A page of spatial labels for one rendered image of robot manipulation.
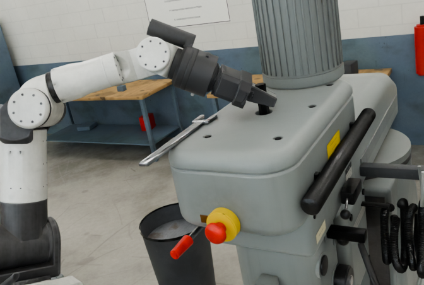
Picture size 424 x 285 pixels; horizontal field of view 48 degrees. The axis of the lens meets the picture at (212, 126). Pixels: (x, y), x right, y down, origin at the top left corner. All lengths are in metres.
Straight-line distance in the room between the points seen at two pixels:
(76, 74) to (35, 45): 7.07
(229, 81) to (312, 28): 0.26
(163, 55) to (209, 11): 4.98
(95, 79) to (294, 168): 0.42
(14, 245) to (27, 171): 0.14
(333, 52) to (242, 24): 4.60
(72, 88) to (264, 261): 0.54
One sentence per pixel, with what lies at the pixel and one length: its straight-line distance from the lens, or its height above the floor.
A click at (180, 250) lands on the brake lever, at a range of 0.92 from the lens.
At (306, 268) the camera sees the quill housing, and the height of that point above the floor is 1.57.
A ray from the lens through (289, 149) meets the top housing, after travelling 0.80.
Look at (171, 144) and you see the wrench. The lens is 0.88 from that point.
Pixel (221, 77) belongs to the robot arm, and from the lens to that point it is 0.93.
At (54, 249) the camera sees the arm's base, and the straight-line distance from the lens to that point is 1.03.
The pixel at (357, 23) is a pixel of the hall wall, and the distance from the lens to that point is 5.26.
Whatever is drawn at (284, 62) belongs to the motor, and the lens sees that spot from 1.11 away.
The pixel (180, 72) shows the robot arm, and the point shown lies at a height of 2.01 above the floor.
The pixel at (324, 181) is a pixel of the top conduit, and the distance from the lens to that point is 0.86.
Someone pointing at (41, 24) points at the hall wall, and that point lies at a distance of 7.80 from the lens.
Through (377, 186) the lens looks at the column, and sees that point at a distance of 1.43.
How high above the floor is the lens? 2.20
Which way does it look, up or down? 19 degrees down
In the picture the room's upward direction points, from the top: 11 degrees counter-clockwise
